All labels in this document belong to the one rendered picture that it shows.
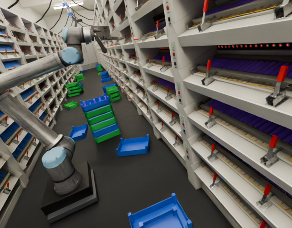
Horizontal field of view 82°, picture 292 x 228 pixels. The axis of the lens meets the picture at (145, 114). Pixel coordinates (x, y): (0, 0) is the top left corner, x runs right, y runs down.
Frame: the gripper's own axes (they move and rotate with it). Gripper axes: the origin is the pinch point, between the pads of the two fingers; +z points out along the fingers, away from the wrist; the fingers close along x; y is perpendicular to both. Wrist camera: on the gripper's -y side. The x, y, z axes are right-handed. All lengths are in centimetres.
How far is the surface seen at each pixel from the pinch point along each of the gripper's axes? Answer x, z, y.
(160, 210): -56, 7, -98
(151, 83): 14.4, 26.1, -35.3
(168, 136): -12, 32, -76
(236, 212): -85, 32, -76
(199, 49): -54, 26, -7
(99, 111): 52, -20, -69
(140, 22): 16.5, 17.8, 12.4
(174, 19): -53, 13, 4
